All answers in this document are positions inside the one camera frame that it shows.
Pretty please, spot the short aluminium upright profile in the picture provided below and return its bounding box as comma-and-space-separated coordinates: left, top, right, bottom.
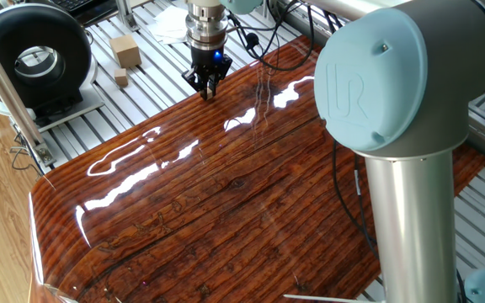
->
115, 0, 141, 33

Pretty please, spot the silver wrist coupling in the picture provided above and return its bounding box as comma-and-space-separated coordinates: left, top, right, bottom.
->
184, 14, 230, 51

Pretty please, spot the thin black wire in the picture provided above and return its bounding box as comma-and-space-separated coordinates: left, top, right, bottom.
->
9, 130, 45, 178

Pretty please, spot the glossy wood-print table mat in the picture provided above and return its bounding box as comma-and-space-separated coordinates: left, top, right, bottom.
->
27, 35, 485, 303

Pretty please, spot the medium tan cube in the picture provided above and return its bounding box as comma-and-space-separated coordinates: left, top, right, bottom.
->
114, 67, 130, 88

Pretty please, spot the thin black cable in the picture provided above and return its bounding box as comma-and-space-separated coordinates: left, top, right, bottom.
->
456, 268, 469, 303

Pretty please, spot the black ring fan white base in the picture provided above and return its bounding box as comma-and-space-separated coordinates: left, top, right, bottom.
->
0, 2, 107, 134

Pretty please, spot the aluminium frame post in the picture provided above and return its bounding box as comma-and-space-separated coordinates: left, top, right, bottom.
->
0, 16, 57, 168

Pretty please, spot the black cable with plug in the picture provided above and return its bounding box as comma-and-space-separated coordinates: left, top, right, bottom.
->
227, 0, 316, 72

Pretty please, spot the white cable tie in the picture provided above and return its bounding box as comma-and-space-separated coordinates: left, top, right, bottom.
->
284, 293, 385, 303

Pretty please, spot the black keyboard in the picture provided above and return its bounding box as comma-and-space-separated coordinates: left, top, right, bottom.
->
47, 0, 111, 13

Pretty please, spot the large tan cube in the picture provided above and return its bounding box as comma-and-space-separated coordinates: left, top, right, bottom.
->
109, 34, 143, 69

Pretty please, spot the black cable with grey tag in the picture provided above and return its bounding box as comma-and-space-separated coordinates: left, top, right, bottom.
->
322, 10, 381, 262

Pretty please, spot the white crumpled cloth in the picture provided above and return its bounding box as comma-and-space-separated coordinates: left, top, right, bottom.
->
147, 4, 189, 45

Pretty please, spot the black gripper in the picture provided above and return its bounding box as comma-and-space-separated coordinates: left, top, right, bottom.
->
182, 45, 233, 101

